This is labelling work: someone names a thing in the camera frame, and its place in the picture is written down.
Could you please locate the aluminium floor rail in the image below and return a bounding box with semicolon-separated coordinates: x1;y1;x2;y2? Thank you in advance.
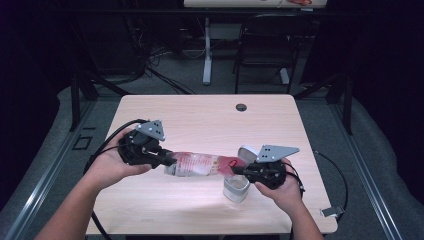
3;99;98;240
328;99;405;240

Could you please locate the person's left hand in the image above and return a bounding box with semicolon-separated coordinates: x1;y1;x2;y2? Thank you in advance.
83;136;153;193

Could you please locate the wooden desk with white legs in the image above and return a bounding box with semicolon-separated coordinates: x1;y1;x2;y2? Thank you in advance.
183;0;330;86

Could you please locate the black floor socket frame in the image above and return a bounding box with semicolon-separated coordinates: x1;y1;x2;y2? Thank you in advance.
71;133;94;152

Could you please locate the bundle of black floor cables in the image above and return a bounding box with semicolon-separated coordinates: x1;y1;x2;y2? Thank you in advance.
124;16;198;96

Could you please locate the person's right hand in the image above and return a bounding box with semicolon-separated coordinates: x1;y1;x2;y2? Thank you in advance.
254;158;306;216

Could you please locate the left hand-held gripper black cable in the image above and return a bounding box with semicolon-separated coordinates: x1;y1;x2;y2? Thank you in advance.
83;118;150;240

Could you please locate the silver metal bracket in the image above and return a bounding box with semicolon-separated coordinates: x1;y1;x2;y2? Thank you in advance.
319;205;346;219

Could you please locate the black folding chair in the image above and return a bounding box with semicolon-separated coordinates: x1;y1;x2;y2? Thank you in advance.
233;13;316;95

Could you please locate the black metal stand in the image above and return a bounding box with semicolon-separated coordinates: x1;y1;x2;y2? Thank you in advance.
69;71;132;133
293;71;354;136

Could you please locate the right hand-held gripper black cable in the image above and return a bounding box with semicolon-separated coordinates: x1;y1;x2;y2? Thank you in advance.
284;162;306;198

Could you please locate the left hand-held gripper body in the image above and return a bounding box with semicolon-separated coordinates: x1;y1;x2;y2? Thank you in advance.
117;119;167;168

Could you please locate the black cable loop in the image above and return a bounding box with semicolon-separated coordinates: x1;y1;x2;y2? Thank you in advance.
312;149;350;240

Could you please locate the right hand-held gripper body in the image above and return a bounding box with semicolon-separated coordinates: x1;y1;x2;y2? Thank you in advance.
248;144;300;190

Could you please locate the hand-held gripper black cable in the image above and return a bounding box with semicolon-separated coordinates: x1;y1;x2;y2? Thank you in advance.
83;118;150;240
284;162;306;198

